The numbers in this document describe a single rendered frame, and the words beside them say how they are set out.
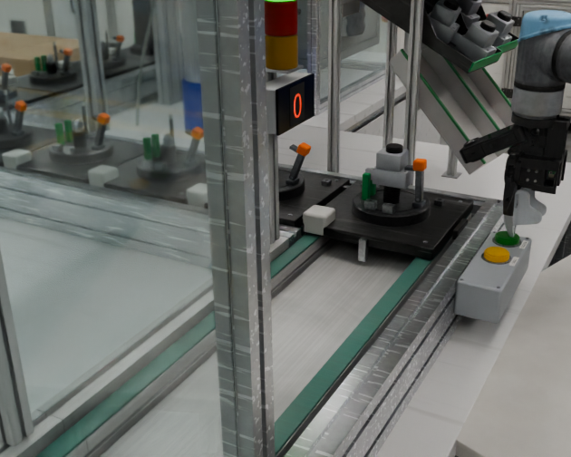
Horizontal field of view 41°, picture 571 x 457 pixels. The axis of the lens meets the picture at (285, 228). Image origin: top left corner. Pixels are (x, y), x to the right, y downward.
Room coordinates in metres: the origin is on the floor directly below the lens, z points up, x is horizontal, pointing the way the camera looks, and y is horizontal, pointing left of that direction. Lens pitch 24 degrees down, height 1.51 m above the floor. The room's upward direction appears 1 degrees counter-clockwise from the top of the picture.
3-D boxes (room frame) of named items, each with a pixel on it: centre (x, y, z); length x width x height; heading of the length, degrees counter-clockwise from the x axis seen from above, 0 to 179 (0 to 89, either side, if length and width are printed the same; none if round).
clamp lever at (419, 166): (1.26, -0.23, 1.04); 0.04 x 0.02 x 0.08; 61
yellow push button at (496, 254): (1.11, -0.34, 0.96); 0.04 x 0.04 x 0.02
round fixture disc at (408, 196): (1.28, -0.19, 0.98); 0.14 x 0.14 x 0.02
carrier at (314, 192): (1.41, 0.03, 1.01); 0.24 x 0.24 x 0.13; 61
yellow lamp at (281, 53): (1.17, 0.00, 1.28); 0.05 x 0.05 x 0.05
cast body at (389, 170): (1.29, -0.19, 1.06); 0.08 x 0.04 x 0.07; 61
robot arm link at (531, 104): (1.16, -0.39, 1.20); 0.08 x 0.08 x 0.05
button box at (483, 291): (1.11, -0.34, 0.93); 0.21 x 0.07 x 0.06; 151
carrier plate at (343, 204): (1.28, -0.19, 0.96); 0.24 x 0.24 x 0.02; 61
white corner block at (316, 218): (1.25, -0.06, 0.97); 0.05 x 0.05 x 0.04; 61
